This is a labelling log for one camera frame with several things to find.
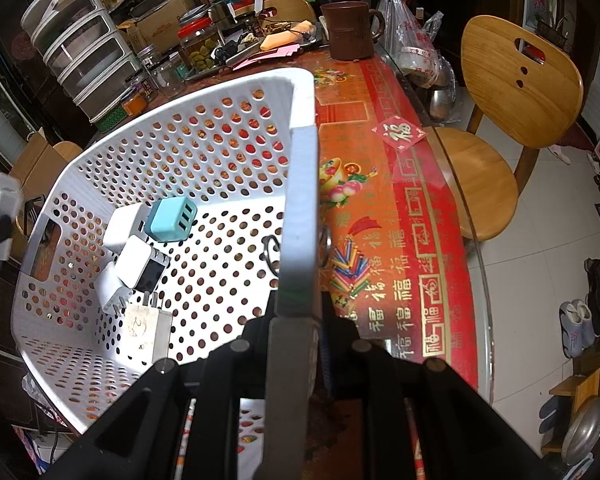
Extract white charger with dark face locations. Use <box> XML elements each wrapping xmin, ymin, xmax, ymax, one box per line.
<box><xmin>116</xmin><ymin>237</ymin><xmax>171</xmax><ymax>293</ymax></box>

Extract open cardboard box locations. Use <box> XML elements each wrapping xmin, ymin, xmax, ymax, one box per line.
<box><xmin>10</xmin><ymin>132</ymin><xmax>56</xmax><ymax>196</ymax></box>

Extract clear printed plastic bag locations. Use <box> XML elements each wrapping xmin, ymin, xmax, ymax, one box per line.
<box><xmin>375</xmin><ymin>0</ymin><xmax>461</xmax><ymax>86</ymax></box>

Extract small white charger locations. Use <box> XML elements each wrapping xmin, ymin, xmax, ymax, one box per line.
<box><xmin>102</xmin><ymin>203</ymin><xmax>153</xmax><ymax>251</ymax></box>
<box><xmin>95</xmin><ymin>262</ymin><xmax>133</xmax><ymax>316</ymax></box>

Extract large white charger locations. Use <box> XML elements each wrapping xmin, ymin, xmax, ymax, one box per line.
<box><xmin>0</xmin><ymin>174</ymin><xmax>25</xmax><ymax>263</ymax></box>

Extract brown mug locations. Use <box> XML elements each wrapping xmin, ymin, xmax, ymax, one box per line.
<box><xmin>320</xmin><ymin>1</ymin><xmax>386</xmax><ymax>61</ymax></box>

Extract white perforated plastic basket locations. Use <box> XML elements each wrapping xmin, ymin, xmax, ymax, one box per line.
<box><xmin>10</xmin><ymin>67</ymin><xmax>327</xmax><ymax>480</ymax></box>

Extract pickle jar with red lid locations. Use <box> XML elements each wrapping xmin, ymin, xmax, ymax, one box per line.
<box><xmin>177</xmin><ymin>17</ymin><xmax>218</xmax><ymax>71</ymax></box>

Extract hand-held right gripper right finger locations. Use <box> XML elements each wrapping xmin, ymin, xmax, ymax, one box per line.
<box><xmin>310</xmin><ymin>305</ymin><xmax>546</xmax><ymax>480</ymax></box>

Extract brown cardboard box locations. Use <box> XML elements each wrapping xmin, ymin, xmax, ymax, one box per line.
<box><xmin>117</xmin><ymin>0</ymin><xmax>201</xmax><ymax>56</ymax></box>

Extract orange paper packet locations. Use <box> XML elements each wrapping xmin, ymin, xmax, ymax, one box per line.
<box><xmin>260</xmin><ymin>20</ymin><xmax>316</xmax><ymax>51</ymax></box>

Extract stainless steel pot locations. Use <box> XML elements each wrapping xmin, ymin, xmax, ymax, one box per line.
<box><xmin>425</xmin><ymin>77</ymin><xmax>461</xmax><ymax>121</ymax></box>

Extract dark red floor mat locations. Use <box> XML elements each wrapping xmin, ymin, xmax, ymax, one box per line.
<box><xmin>562</xmin><ymin>127</ymin><xmax>596</xmax><ymax>153</ymax></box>

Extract small wooden stool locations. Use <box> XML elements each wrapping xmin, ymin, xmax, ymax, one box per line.
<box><xmin>542</xmin><ymin>367</ymin><xmax>600</xmax><ymax>456</ymax></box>

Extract light blue charger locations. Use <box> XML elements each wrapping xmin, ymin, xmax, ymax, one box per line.
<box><xmin>145</xmin><ymin>197</ymin><xmax>197</xmax><ymax>243</ymax></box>

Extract white charger with prongs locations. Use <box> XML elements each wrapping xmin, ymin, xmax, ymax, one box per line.
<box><xmin>122</xmin><ymin>292</ymin><xmax>174</xmax><ymax>365</ymax></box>

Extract red paper square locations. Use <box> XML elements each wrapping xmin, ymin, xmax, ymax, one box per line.
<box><xmin>371</xmin><ymin>115</ymin><xmax>427</xmax><ymax>152</ymax></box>

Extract clear glass jar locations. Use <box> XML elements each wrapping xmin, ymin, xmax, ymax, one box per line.
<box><xmin>137</xmin><ymin>45</ymin><xmax>161</xmax><ymax>73</ymax></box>
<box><xmin>152</xmin><ymin>55</ymin><xmax>186</xmax><ymax>98</ymax></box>

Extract dark wooden cabinet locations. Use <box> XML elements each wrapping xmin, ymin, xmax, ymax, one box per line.
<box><xmin>0</xmin><ymin>0</ymin><xmax>101</xmax><ymax>171</ymax></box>

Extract metal pot lid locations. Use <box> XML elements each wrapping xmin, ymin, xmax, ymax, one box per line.
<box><xmin>560</xmin><ymin>395</ymin><xmax>600</xmax><ymax>466</ymax></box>

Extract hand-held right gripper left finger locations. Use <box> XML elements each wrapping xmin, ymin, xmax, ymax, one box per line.
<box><xmin>40</xmin><ymin>317</ymin><xmax>281</xmax><ymax>480</ymax></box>

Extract green plastic tray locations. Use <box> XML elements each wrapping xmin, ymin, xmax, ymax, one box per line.
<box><xmin>91</xmin><ymin>105</ymin><xmax>137</xmax><ymax>133</ymax></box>

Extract blue slippers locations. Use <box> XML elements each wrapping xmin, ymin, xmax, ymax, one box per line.
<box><xmin>537</xmin><ymin>392</ymin><xmax>573</xmax><ymax>433</ymax></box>

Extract small orange jar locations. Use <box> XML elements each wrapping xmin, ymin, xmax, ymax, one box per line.
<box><xmin>119</xmin><ymin>89</ymin><xmax>148</xmax><ymax>117</ymax></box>

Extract stacked clear storage drawers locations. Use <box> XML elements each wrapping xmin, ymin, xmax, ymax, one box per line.
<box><xmin>21</xmin><ymin>0</ymin><xmax>131</xmax><ymax>123</ymax></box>

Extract potted plant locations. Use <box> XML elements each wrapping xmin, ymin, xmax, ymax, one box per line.
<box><xmin>535</xmin><ymin>0</ymin><xmax>576</xmax><ymax>36</ymax></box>

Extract grey white shoe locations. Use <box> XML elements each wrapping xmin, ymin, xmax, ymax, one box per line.
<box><xmin>559</xmin><ymin>302</ymin><xmax>583</xmax><ymax>358</ymax></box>
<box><xmin>575</xmin><ymin>300</ymin><xmax>595</xmax><ymax>348</ymax></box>

